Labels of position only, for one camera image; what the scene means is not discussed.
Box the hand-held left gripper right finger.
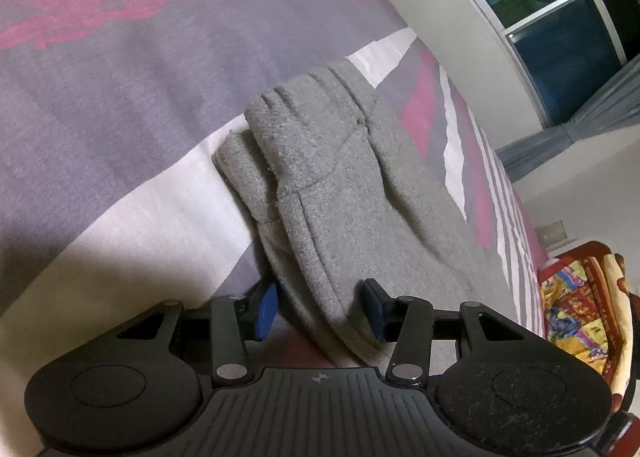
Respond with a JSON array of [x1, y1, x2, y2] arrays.
[[361, 278, 527, 386]]

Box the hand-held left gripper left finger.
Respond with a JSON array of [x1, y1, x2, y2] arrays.
[[116, 281, 279, 386]]

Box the grey pants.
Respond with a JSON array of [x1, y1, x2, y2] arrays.
[[212, 58, 526, 369]]

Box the colourful printed blanket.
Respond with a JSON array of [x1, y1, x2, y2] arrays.
[[536, 240, 632, 413]]

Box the grey pink striped bed sheet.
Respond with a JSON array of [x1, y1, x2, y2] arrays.
[[0, 0, 551, 368]]

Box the grey curtain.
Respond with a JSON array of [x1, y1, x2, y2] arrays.
[[495, 51, 640, 184]]

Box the glass window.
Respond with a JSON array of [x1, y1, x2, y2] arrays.
[[430, 0, 640, 128]]

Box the beige wall outlet plate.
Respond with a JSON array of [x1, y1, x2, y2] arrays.
[[536, 220, 569, 245]]

